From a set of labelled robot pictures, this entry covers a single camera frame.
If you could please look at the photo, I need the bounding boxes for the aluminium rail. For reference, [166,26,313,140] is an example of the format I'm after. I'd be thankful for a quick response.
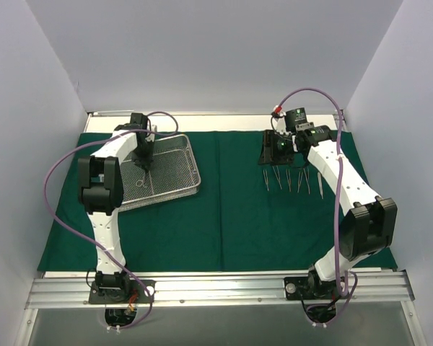
[25,267,415,309]
[333,110,348,132]

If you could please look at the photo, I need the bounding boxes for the aluminium right side rail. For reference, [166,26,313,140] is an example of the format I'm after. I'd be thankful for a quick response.
[333,110,348,132]

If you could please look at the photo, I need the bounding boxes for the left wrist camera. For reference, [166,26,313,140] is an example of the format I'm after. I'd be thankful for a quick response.
[130,112,150,129]

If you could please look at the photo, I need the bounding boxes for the silver slim tweezers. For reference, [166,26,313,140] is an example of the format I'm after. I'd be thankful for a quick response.
[273,166,282,189]

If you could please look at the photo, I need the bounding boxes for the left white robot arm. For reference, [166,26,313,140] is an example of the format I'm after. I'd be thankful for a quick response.
[78,120,154,302]

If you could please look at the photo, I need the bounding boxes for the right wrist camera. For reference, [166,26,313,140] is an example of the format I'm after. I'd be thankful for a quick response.
[271,106,313,134]

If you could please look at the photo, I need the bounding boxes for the purple cable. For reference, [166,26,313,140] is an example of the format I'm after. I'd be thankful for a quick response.
[43,110,180,331]
[281,88,359,321]

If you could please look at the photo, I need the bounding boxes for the aluminium front rail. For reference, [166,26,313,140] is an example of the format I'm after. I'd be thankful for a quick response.
[25,267,415,309]

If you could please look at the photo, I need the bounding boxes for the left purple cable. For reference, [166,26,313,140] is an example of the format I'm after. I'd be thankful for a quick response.
[43,110,180,331]

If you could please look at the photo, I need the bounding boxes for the silver fine forceps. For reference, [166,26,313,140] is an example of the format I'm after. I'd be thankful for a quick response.
[286,169,292,192]

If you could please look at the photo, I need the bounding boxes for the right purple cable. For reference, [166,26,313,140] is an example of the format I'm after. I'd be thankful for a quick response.
[281,88,359,321]

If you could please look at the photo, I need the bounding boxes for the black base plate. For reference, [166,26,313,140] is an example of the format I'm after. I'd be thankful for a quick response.
[284,272,339,301]
[88,278,150,305]

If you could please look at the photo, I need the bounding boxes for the silver surgical scissors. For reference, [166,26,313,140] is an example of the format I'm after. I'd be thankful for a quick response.
[135,172,150,189]

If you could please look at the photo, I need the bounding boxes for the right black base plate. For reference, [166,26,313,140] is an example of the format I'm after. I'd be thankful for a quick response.
[284,272,339,301]

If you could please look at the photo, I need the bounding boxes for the green surgical cloth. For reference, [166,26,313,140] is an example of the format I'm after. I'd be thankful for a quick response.
[36,130,398,272]

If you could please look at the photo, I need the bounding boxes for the metal mesh instrument tray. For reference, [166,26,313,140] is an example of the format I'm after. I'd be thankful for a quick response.
[119,134,201,212]

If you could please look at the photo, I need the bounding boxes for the silver instrument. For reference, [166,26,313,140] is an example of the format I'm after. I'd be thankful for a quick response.
[317,172,324,200]

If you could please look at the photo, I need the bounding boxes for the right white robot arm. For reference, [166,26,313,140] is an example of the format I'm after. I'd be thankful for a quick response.
[258,125,398,298]

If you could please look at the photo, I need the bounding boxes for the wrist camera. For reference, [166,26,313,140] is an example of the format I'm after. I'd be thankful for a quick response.
[130,112,150,129]
[271,106,313,134]

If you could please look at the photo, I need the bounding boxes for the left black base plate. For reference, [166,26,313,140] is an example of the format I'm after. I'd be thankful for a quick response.
[88,278,150,305]

